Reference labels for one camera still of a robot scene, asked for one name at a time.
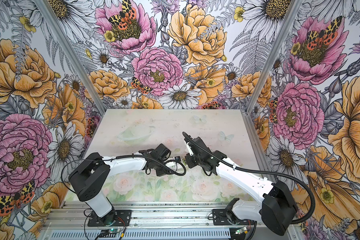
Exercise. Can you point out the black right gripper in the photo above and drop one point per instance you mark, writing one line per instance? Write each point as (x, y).
(188, 158)

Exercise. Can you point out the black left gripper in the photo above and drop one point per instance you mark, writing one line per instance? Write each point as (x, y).
(161, 173)

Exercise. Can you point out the white remote control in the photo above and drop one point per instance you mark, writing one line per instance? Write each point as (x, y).
(174, 164)

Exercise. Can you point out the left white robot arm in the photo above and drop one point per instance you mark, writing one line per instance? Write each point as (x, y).
(90, 175)

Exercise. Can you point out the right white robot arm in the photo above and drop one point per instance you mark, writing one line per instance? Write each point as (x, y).
(274, 206)

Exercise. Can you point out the green circuit board left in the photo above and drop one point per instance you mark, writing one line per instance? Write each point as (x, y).
(111, 233)

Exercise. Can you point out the green circuit board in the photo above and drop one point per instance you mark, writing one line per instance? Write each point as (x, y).
(241, 231)
(111, 233)

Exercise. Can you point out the green circuit board right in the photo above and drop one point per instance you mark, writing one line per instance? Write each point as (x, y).
(241, 231)

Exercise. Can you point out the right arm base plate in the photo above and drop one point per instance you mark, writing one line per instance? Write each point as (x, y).
(223, 217)

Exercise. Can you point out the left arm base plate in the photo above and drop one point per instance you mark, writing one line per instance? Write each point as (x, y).
(115, 218)

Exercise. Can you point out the aluminium front rail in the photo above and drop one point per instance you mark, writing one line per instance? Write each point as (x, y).
(145, 215)

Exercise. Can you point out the aluminium corner post left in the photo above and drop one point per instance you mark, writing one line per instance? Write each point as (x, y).
(53, 23)

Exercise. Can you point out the aluminium corner post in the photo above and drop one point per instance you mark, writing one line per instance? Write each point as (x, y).
(291, 15)
(53, 23)

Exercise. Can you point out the aluminium corner post right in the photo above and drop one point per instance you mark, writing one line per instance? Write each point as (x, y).
(291, 15)

